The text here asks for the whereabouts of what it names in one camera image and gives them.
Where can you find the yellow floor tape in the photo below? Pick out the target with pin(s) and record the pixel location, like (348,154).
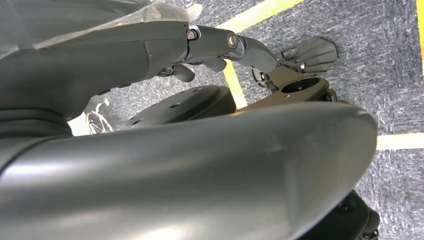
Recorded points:
(236,87)

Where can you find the robot left hand grey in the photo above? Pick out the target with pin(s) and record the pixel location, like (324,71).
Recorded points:
(99,59)

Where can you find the robot grey body shell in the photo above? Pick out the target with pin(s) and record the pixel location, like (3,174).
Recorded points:
(185,172)

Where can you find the black round plate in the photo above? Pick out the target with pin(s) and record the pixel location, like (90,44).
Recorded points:
(185,104)

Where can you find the black bracket mechanism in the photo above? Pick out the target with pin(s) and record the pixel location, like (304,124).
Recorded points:
(308,56)

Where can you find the robot left arm ribbed sleeve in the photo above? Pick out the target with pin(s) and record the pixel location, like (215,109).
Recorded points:
(30,124)

